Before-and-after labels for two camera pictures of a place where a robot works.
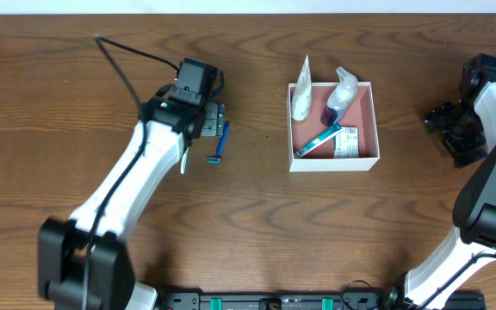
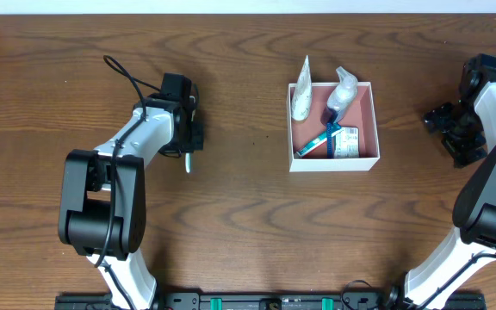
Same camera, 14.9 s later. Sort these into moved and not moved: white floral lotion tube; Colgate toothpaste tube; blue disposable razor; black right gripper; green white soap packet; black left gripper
Moved: blue disposable razor; black left gripper
Not moved: green white soap packet; white floral lotion tube; Colgate toothpaste tube; black right gripper
